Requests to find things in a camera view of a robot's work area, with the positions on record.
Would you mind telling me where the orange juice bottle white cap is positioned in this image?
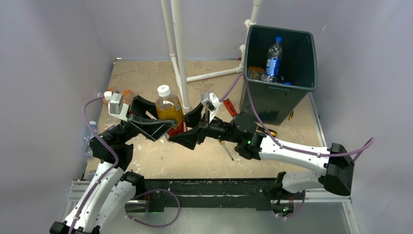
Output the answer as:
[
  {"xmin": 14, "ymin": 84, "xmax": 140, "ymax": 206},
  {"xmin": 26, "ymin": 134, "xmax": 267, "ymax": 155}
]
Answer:
[{"xmin": 246, "ymin": 66, "xmax": 265, "ymax": 80}]

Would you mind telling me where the yellow black screwdriver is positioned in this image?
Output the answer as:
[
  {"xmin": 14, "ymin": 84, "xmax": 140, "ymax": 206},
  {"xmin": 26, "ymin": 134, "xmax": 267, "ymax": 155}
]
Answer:
[
  {"xmin": 257, "ymin": 126, "xmax": 278, "ymax": 137},
  {"xmin": 220, "ymin": 141, "xmax": 234, "ymax": 161}
]

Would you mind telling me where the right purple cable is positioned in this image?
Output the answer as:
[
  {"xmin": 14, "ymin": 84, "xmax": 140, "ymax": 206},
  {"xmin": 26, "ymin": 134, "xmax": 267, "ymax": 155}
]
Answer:
[{"xmin": 219, "ymin": 73, "xmax": 375, "ymax": 162}]

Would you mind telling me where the dark green plastic bin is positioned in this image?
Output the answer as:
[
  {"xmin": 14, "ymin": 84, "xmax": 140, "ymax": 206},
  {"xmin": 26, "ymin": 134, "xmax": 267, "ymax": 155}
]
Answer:
[{"xmin": 239, "ymin": 25, "xmax": 318, "ymax": 125}]

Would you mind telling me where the orange label bottle far left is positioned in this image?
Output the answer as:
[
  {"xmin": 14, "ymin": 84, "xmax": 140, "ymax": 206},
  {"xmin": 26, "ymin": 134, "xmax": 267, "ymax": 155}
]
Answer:
[{"xmin": 97, "ymin": 87, "xmax": 136, "ymax": 106}]

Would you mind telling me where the white pvc pipe frame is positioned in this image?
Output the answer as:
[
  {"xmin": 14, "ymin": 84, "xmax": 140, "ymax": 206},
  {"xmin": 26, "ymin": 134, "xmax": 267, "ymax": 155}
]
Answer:
[{"xmin": 160, "ymin": 0, "xmax": 246, "ymax": 113}]

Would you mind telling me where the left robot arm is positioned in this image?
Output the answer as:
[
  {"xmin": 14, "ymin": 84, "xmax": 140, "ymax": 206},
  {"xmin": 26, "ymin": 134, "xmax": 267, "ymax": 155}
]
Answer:
[{"xmin": 50, "ymin": 91, "xmax": 176, "ymax": 234}]

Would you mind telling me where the red adjustable wrench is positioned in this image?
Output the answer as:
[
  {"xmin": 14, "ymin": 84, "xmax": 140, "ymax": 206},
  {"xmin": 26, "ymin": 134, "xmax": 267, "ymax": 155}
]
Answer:
[{"xmin": 223, "ymin": 98, "xmax": 238, "ymax": 117}]

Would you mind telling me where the pepsi bottle blue cap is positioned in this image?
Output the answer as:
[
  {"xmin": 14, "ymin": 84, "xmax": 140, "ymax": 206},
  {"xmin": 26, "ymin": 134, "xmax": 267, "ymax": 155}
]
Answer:
[{"xmin": 261, "ymin": 37, "xmax": 285, "ymax": 84}]

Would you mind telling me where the amber tea bottle red label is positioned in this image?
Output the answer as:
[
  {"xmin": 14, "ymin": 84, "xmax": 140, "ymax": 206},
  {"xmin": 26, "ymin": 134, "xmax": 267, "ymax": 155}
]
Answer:
[{"xmin": 155, "ymin": 85, "xmax": 187, "ymax": 139}]

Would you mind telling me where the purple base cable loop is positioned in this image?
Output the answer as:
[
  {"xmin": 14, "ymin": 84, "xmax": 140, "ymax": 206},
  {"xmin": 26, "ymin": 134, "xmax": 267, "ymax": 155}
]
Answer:
[{"xmin": 124, "ymin": 189, "xmax": 181, "ymax": 229}]

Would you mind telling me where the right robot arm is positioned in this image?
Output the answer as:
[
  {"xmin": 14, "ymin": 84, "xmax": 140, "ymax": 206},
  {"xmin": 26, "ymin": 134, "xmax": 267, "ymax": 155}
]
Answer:
[{"xmin": 169, "ymin": 104, "xmax": 355, "ymax": 198}]

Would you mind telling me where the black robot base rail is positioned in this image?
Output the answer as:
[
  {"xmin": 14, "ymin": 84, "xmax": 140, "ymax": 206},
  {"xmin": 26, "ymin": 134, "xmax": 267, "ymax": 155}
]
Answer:
[{"xmin": 135, "ymin": 178, "xmax": 305, "ymax": 215}]

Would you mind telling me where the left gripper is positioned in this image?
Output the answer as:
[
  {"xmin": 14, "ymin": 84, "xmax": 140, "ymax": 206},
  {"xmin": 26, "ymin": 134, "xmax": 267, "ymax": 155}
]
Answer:
[{"xmin": 112, "ymin": 96, "xmax": 177, "ymax": 144}]

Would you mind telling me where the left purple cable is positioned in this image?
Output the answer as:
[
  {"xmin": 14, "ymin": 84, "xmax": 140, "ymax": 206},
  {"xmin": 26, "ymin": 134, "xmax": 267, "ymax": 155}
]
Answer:
[{"xmin": 68, "ymin": 95, "xmax": 119, "ymax": 234}]

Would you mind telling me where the clear water bottle left edge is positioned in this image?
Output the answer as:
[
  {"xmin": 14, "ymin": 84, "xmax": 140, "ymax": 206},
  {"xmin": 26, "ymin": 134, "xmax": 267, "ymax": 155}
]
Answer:
[{"xmin": 84, "ymin": 121, "xmax": 97, "ymax": 159}]

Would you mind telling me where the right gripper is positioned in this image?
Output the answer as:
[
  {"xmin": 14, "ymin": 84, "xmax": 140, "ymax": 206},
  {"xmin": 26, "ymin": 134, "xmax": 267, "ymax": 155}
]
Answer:
[{"xmin": 169, "ymin": 102, "xmax": 240, "ymax": 151}]

